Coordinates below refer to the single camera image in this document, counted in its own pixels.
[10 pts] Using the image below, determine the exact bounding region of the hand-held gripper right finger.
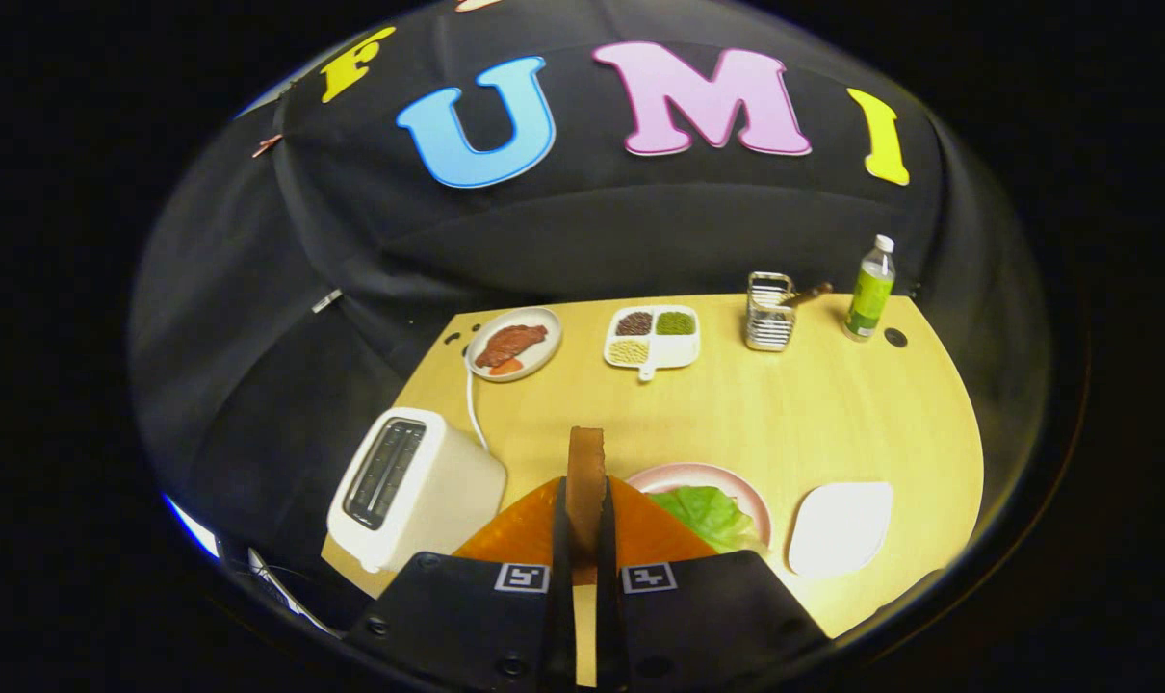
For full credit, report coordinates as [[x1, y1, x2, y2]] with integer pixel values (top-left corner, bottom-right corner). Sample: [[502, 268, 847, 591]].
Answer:
[[597, 476, 831, 692]]

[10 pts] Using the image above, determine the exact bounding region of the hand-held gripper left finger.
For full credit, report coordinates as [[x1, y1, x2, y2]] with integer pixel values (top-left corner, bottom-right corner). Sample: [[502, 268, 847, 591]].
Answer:
[[342, 476, 576, 692]]

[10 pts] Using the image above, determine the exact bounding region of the toasted bread slice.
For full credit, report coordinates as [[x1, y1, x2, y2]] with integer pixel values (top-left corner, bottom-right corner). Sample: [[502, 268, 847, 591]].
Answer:
[[566, 426, 608, 586]]

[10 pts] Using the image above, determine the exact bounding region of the green lettuce leaf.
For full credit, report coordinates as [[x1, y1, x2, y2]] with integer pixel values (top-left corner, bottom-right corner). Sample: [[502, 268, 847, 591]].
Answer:
[[648, 485, 766, 556]]

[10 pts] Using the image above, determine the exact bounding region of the white toaster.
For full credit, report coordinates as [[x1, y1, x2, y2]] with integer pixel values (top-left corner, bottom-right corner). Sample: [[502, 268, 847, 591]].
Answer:
[[326, 407, 508, 575]]

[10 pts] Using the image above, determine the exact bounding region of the pink plate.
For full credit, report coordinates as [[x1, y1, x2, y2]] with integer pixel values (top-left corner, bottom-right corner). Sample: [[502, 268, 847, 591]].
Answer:
[[626, 462, 773, 557]]

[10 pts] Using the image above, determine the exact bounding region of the white squarish plate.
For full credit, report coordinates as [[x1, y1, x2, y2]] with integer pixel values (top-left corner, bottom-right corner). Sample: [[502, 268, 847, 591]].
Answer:
[[787, 481, 894, 578]]

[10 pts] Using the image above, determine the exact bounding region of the brown meat steak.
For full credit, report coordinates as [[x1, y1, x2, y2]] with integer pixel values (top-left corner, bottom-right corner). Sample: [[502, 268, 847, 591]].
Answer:
[[474, 324, 550, 371]]

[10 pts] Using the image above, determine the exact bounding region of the round white plate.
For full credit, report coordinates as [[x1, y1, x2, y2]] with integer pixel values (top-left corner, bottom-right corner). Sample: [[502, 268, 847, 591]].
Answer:
[[464, 307, 563, 384]]

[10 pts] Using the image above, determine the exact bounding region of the white divided dish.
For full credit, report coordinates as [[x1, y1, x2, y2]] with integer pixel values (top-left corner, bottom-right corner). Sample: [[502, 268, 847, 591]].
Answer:
[[603, 304, 701, 383]]

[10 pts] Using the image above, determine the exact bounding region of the bright screen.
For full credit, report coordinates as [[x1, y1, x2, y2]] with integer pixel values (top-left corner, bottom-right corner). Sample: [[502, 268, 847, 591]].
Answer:
[[164, 493, 222, 561]]

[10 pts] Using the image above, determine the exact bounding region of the black backdrop cloth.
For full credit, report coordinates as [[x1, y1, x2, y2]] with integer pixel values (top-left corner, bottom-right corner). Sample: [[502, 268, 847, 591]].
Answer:
[[130, 0, 1041, 578]]

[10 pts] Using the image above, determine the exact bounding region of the green drink bottle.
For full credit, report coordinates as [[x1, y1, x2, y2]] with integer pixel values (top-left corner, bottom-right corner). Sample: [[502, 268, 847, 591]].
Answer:
[[841, 234, 897, 343]]

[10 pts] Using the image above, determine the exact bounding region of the white toaster cable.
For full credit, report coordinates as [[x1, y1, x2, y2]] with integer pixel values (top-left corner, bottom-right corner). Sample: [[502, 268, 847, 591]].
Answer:
[[464, 364, 489, 451]]

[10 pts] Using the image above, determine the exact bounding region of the metal wire holder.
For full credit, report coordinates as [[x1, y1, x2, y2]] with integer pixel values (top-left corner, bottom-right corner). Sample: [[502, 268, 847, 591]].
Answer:
[[743, 271, 797, 353]]

